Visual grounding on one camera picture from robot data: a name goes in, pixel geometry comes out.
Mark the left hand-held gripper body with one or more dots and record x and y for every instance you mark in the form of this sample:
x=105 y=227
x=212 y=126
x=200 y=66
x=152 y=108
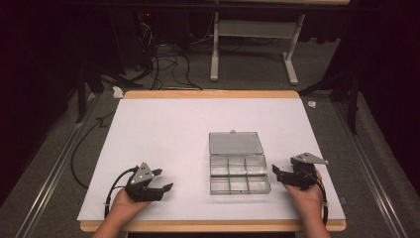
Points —
x=142 y=188

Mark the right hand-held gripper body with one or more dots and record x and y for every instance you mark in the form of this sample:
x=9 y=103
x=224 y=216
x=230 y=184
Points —
x=303 y=173

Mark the person's left hand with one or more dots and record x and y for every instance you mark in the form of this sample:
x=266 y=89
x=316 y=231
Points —
x=127 y=205

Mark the person's right hand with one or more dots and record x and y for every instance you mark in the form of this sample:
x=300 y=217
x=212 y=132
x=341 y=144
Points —
x=305 y=198

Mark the white table sheet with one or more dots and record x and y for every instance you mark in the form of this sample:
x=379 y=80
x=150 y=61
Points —
x=185 y=148

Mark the clear plastic compartment box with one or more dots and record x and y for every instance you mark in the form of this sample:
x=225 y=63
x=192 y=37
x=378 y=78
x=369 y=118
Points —
x=238 y=163

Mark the small white paper scrap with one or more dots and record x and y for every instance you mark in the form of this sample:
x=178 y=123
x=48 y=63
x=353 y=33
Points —
x=312 y=104

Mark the black metal stand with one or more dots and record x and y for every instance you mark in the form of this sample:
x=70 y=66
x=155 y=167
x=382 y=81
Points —
x=81 y=95
x=352 y=99

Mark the crumpled white paper scrap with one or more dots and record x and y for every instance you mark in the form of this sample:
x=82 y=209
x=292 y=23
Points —
x=117 y=92

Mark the dark computer tower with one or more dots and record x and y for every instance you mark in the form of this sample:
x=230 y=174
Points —
x=135 y=36

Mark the metal floor rail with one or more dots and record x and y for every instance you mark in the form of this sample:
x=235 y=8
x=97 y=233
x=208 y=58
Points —
x=49 y=172
x=371 y=165

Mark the white metal desk frame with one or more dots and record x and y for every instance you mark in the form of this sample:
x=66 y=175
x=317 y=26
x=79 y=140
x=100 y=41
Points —
x=254 y=33

